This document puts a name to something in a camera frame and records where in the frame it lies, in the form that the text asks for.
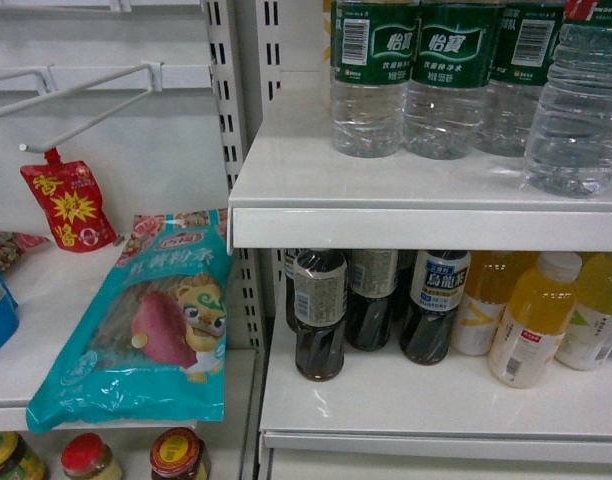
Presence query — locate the clear water bottle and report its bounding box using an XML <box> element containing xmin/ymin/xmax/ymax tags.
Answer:
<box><xmin>523</xmin><ymin>1</ymin><xmax>612</xmax><ymax>198</ymax></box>

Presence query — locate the white water shelf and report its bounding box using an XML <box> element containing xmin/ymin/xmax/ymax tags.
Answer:
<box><xmin>228</xmin><ymin>82</ymin><xmax>612</xmax><ymax>251</ymax></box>

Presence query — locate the white lower drinks shelf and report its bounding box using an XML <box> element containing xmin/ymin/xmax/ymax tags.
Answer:
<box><xmin>259</xmin><ymin>312</ymin><xmax>612</xmax><ymax>479</ymax></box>

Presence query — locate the water bottle far left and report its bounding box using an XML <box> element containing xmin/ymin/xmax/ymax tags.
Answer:
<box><xmin>330</xmin><ymin>1</ymin><xmax>420</xmax><ymax>158</ymax></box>

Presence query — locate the white slotted shelf upright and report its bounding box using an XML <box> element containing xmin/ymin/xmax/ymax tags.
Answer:
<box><xmin>203</xmin><ymin>1</ymin><xmax>270</xmax><ymax>479</ymax></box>

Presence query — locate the white left snack shelf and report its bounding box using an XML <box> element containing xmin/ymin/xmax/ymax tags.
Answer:
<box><xmin>0</xmin><ymin>234</ymin><xmax>260</xmax><ymax>434</ymax></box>

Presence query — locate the front oolong tea bottle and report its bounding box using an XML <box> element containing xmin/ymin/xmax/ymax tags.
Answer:
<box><xmin>293</xmin><ymin>249</ymin><xmax>347</xmax><ymax>381</ymax></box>

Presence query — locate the middle oolong tea bottle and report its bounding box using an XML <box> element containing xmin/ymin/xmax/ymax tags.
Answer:
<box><xmin>345</xmin><ymin>249</ymin><xmax>399</xmax><ymax>351</ymax></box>

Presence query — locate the oolong tea bottle blue label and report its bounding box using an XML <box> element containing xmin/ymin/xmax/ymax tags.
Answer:
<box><xmin>399</xmin><ymin>250</ymin><xmax>471</xmax><ymax>365</ymax></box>

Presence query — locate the left yellow vitamin drink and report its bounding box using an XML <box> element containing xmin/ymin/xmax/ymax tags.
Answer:
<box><xmin>451</xmin><ymin>250</ymin><xmax>539</xmax><ymax>356</ymax></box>

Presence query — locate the yellow vitamin drink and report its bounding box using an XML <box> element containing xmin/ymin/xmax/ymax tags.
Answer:
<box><xmin>556</xmin><ymin>252</ymin><xmax>612</xmax><ymax>371</ymax></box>
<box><xmin>488</xmin><ymin>251</ymin><xmax>582</xmax><ymax>389</ymax></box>
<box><xmin>451</xmin><ymin>250</ymin><xmax>539</xmax><ymax>356</ymax></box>

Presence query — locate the teal sweet potato noodle bag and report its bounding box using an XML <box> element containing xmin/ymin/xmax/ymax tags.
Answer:
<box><xmin>26</xmin><ymin>209</ymin><xmax>232</xmax><ymax>433</ymax></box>

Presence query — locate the red sauce pouch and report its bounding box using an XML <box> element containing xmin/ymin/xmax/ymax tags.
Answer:
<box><xmin>20</xmin><ymin>148</ymin><xmax>117</xmax><ymax>253</ymax></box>

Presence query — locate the front yellow vitamin drink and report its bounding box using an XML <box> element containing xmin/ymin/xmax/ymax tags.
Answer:
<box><xmin>488</xmin><ymin>251</ymin><xmax>582</xmax><ymax>389</ymax></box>

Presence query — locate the yellow label sauce jar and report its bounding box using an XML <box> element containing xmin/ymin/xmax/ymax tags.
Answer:
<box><xmin>150</xmin><ymin>427</ymin><xmax>211</xmax><ymax>480</ymax></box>

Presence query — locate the right yellow vitamin drink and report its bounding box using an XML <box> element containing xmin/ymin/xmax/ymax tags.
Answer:
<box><xmin>556</xmin><ymin>252</ymin><xmax>612</xmax><ymax>371</ymax></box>

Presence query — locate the floral snack bag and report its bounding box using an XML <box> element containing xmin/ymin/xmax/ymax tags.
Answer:
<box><xmin>0</xmin><ymin>231</ymin><xmax>50</xmax><ymax>273</ymax></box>

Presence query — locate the red lid sauce jar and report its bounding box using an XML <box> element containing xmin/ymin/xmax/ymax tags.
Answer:
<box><xmin>61</xmin><ymin>433</ymin><xmax>123</xmax><ymax>480</ymax></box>

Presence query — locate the green yellow sauce jar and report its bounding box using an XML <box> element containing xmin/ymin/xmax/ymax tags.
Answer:
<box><xmin>0</xmin><ymin>431</ymin><xmax>48</xmax><ymax>480</ymax></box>

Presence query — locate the white wire display hook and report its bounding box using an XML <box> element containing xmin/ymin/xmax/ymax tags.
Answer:
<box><xmin>0</xmin><ymin>61</ymin><xmax>163</xmax><ymax>154</ymax></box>

